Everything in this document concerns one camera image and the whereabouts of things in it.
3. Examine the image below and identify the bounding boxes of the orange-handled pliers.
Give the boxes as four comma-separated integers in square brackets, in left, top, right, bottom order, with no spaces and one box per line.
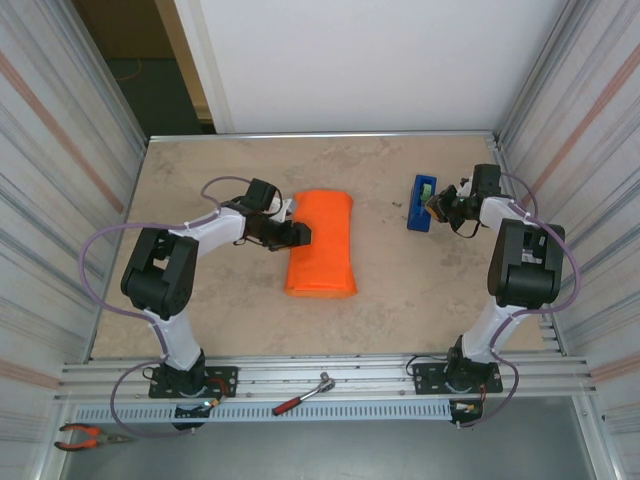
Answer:
[53,423,134,452]

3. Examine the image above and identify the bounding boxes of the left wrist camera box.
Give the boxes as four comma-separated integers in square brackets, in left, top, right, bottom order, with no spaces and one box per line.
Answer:
[243,178,297,222]

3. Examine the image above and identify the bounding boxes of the brown wooden panel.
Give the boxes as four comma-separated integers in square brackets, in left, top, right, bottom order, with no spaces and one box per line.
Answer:
[74,0,174,59]

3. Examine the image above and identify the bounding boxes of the tan wooden door jamb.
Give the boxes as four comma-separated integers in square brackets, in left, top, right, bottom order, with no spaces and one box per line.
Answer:
[153,0,214,122]

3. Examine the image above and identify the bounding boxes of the red-handled ratchet wrench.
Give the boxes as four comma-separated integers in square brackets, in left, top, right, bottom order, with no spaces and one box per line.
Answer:
[272,371,337,416]

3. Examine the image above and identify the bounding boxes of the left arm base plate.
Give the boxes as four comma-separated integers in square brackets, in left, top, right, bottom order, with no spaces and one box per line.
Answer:
[148,366,239,400]

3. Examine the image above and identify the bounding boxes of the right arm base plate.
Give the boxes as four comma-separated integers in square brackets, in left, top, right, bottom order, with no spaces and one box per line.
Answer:
[412,362,503,397]

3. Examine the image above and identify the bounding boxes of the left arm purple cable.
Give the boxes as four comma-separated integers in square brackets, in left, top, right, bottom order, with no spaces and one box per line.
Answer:
[81,175,256,437]

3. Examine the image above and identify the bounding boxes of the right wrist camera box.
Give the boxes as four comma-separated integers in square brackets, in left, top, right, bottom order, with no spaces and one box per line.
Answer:
[457,163,503,200]

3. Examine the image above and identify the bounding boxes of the aluminium mounting rail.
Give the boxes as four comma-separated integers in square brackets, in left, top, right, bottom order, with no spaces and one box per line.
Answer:
[54,354,599,401]

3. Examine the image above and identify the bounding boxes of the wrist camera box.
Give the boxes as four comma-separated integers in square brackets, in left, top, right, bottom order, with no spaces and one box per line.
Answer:
[457,163,503,200]
[243,178,297,222]

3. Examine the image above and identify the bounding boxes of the aluminium corner post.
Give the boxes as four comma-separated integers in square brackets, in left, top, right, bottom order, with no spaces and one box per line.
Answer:
[492,0,581,151]
[69,0,151,151]

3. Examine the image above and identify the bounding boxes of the grey slotted cable duct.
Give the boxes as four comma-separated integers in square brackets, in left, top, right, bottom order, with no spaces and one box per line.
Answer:
[74,399,454,424]

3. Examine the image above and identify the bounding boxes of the aluminium table edge rail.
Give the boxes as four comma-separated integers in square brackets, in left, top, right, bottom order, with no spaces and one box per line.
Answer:
[147,130,501,146]

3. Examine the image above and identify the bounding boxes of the blue tape dispenser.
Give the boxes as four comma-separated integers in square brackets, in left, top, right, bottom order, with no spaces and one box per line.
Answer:
[407,173,440,234]

